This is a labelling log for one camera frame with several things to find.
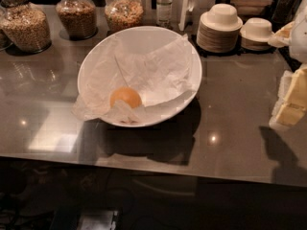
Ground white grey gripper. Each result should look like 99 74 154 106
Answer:
268 11 307 127

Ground orange fruit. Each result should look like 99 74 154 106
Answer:
109 86 142 108

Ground large white bowl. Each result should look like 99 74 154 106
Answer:
78 26 202 127

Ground short stack paper bowls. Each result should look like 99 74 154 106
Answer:
240 17 272 51

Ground tall stack paper bowls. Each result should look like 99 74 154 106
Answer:
197 4 243 53

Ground white crumpled paper liner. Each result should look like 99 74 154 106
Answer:
73 36 193 124

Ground clear glass bottle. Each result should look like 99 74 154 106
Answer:
155 0 173 28

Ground right glass cereal jar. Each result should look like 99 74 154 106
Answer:
105 0 144 33

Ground glass cereal jar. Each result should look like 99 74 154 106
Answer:
105 0 144 33
1 0 52 54

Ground middle glass grain jar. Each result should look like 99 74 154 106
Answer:
56 0 97 40

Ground left glass cereal jar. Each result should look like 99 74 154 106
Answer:
1 0 52 54

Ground glass jar at edge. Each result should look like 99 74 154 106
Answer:
0 8 12 51

